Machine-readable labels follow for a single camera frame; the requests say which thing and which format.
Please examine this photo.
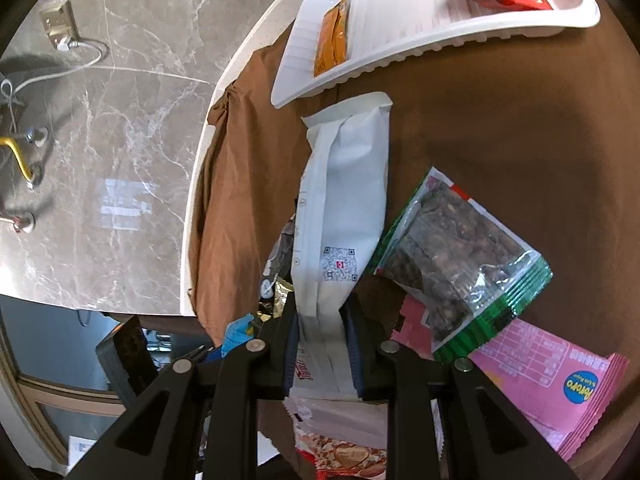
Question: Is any blue snack packet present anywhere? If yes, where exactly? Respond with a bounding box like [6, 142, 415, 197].
[220, 312, 261, 356]

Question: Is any yellow metal tube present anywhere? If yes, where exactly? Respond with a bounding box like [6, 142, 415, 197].
[0, 136, 36, 182]

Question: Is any white power cable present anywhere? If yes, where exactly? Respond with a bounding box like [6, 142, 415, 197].
[0, 35, 110, 106]

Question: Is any long white snack packet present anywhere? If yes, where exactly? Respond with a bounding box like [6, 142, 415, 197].
[284, 91, 392, 403]

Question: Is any gold snack packet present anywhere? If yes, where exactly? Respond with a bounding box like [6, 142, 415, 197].
[257, 280, 296, 321]

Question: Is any green clear bag of nuts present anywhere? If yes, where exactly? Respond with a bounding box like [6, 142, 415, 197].
[364, 166, 553, 367]

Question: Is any black box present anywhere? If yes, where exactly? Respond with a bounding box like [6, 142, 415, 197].
[95, 316, 161, 411]

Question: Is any dark red patterned snack packet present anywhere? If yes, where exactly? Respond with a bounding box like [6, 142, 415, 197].
[295, 432, 388, 480]

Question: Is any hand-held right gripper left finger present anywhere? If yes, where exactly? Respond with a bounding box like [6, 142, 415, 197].
[65, 290, 301, 480]

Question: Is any brown tablecloth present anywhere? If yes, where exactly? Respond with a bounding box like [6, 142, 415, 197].
[189, 5, 640, 480]

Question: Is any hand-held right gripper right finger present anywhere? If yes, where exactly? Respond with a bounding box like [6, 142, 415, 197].
[340, 295, 578, 480]

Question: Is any brass floor socket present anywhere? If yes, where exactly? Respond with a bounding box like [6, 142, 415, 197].
[39, 0, 80, 51]

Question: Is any white plastic tray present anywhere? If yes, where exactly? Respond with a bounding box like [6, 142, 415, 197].
[270, 0, 601, 109]

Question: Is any silver clear snack packet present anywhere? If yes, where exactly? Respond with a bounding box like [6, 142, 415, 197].
[262, 215, 298, 281]

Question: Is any orange snack packet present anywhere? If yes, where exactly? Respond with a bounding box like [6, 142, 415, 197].
[314, 0, 351, 78]

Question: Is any pale pink snack packet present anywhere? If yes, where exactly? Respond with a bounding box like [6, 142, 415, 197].
[285, 395, 396, 451]

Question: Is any white round table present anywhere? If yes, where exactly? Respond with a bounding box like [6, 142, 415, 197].
[179, 0, 386, 317]

